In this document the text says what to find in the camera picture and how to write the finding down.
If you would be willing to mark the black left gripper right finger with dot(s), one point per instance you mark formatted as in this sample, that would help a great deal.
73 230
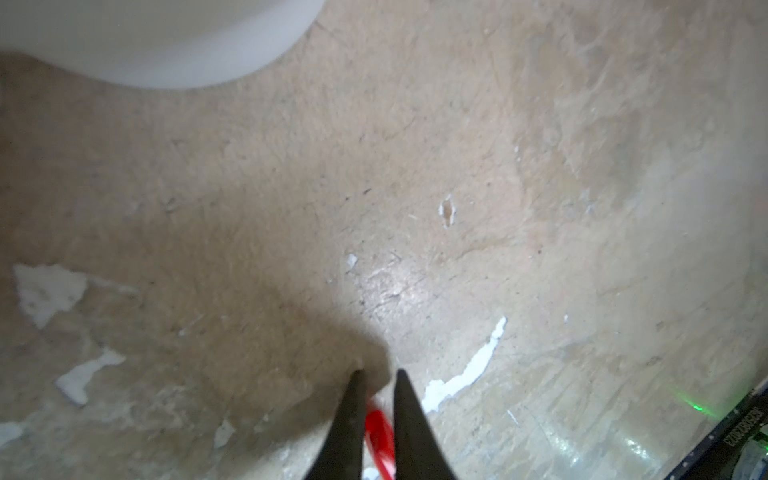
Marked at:
417 453

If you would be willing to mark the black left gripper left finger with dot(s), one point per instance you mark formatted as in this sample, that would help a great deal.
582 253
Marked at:
341 455

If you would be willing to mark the white sphere with screws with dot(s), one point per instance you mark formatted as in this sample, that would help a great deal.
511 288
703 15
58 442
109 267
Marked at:
172 44

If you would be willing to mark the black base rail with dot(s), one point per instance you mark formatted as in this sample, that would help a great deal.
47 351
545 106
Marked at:
736 448

